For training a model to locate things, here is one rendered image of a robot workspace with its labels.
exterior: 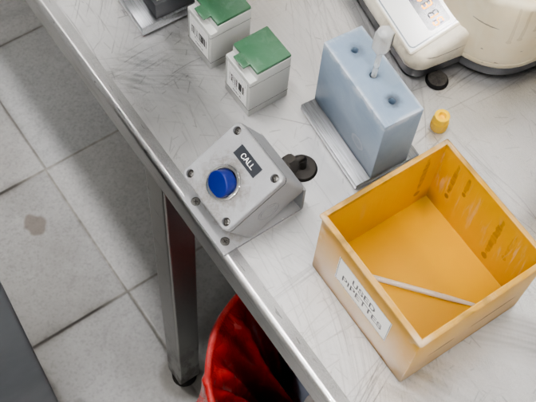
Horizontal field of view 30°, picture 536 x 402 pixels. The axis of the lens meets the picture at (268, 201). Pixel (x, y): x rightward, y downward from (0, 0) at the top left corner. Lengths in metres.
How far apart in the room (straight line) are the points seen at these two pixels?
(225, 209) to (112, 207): 1.06
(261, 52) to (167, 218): 0.29
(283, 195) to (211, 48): 0.18
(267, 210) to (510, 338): 0.24
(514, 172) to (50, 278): 1.08
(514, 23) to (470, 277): 0.24
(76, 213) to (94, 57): 0.93
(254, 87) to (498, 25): 0.23
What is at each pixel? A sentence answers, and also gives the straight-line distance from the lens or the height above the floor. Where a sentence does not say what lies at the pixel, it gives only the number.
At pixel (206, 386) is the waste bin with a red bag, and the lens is 1.30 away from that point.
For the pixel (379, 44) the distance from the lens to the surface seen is 0.83.
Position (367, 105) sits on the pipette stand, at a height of 0.97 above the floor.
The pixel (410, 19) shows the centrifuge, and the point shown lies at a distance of 1.00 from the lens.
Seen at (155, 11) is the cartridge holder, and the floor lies 0.90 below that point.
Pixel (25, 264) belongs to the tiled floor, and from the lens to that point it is 1.88.
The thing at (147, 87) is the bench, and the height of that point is 0.88.
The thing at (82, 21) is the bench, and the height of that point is 0.88.
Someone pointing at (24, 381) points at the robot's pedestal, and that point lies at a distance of 1.20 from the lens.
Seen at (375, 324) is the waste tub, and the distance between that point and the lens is 0.83.
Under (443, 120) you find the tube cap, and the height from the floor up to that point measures 0.89.
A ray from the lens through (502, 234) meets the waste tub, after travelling 0.86.
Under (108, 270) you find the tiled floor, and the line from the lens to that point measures 1.85.
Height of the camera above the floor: 1.69
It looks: 63 degrees down
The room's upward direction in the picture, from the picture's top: 6 degrees clockwise
